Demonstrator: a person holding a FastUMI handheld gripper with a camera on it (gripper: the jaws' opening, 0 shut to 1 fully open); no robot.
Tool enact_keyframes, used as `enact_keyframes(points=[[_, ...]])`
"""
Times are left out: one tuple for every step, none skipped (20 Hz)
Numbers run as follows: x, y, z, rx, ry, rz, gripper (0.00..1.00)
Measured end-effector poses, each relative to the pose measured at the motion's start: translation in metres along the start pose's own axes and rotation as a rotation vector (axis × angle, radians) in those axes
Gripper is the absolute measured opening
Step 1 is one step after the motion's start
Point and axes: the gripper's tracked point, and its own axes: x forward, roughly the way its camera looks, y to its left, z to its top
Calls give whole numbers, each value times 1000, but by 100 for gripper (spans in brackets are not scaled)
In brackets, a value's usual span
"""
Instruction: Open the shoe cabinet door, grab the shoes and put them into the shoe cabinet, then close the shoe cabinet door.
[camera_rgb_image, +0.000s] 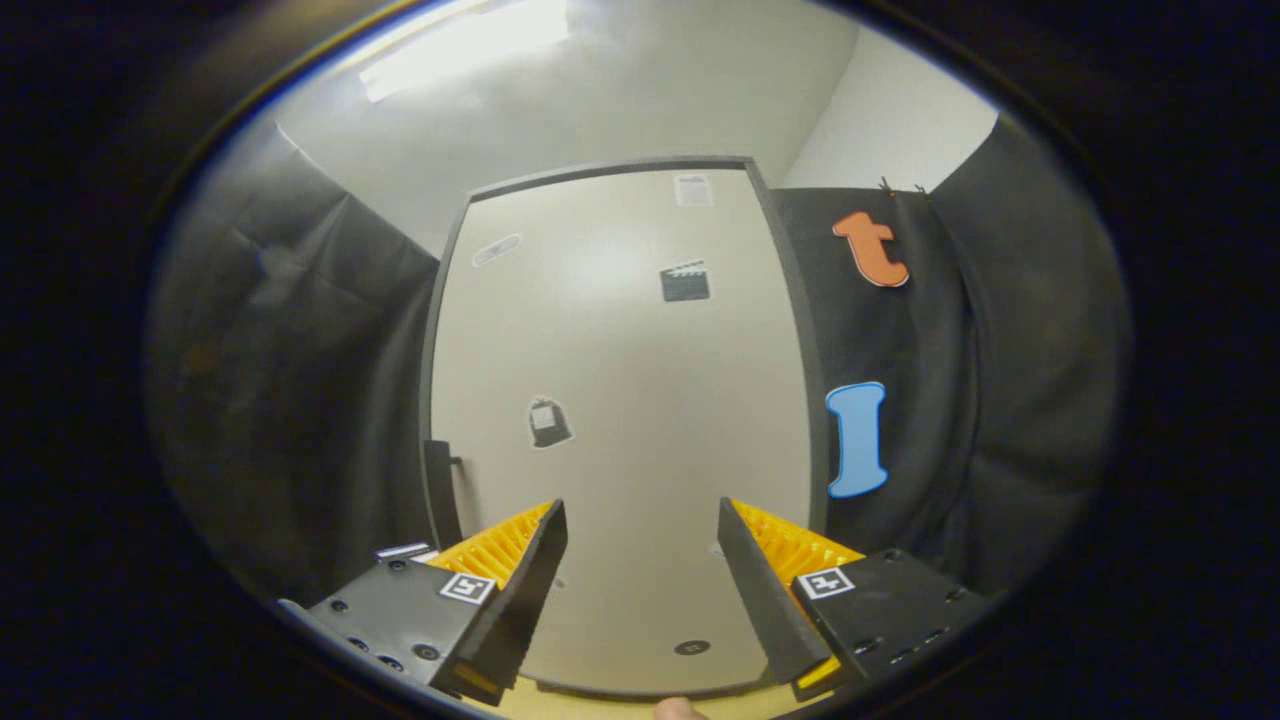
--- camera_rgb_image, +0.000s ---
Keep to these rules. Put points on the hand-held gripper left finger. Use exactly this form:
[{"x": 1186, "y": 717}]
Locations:
[{"x": 520, "y": 600}]

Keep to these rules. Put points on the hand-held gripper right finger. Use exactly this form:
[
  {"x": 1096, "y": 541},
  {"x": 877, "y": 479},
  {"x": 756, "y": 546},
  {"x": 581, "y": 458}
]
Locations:
[{"x": 765, "y": 600}]

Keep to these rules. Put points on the white shoe cabinet door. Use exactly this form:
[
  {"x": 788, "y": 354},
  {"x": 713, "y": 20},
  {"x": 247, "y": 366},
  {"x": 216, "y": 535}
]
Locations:
[{"x": 640, "y": 380}]

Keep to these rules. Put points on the grey shoe cabinet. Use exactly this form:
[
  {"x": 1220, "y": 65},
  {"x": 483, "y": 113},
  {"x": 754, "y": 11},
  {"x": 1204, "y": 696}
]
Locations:
[{"x": 804, "y": 300}]

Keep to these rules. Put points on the blue book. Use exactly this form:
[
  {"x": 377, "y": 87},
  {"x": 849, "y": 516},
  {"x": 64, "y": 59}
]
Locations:
[{"x": 405, "y": 550}]

